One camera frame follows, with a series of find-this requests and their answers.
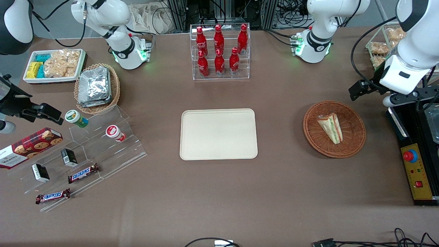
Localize black cable with white plug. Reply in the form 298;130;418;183
184;237;241;247

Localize silver foil pouch stack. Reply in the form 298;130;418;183
77;67;112;108

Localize oval wicker basket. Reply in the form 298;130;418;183
74;63;121;115

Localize round brown wicker basket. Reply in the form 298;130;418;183
303;100;367;159

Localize white wire rack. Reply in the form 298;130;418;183
365;22;404;70

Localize tangled black cables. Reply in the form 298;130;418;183
274;0;313;28

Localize white rectangular snack tray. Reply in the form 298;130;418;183
23;48;87;84

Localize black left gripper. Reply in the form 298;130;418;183
348;80;439;105

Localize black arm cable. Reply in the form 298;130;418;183
350;15;398;87
32;0;87;48

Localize small black box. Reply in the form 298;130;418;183
61;148;79;168
31;163;50;183

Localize beige cloth bag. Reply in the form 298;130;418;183
128;3;173;35

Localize clear acrylic stepped stand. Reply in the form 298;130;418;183
7;104;148;213

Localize red tartan cookie box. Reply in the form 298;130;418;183
0;127;64;169

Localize green lidded cup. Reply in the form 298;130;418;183
64;109;89;129

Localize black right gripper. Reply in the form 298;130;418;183
0;75;64;125

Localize metal pan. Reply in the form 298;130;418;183
425;109;439;145

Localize beige plastic tray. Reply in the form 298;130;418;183
180;108;259;161

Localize red cola bottle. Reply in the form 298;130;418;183
195;26;208;57
237;23;249;55
197;50;210;78
214;49;226;77
213;24;225;55
229;47;240;75

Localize clear bag of crackers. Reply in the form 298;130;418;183
43;49;81;78

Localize black cable bundle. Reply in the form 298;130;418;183
312;228;439;247

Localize yellow snack packet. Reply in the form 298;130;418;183
26;61;44;79

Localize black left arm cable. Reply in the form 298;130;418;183
350;15;398;87

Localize black appliance box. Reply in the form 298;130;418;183
386;99;439;207

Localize clear acrylic bottle rack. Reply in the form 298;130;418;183
190;23;251;81

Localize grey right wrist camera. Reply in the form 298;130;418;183
0;120;16;134

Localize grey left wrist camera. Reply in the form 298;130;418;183
382;95;400;108

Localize yellow control panel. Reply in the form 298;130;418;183
400;143;434;201

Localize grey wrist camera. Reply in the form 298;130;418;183
382;95;400;108
0;120;16;134

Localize red lidded cup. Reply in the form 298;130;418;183
105;125;126;142

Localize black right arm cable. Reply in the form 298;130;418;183
32;0;87;48

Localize brown Snickers bar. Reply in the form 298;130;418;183
35;188;71;205
67;163;100;184

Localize triangle sandwich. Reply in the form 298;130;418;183
316;113;344;145

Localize aluminium frame post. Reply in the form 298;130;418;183
167;0;188;32
260;0;279;30

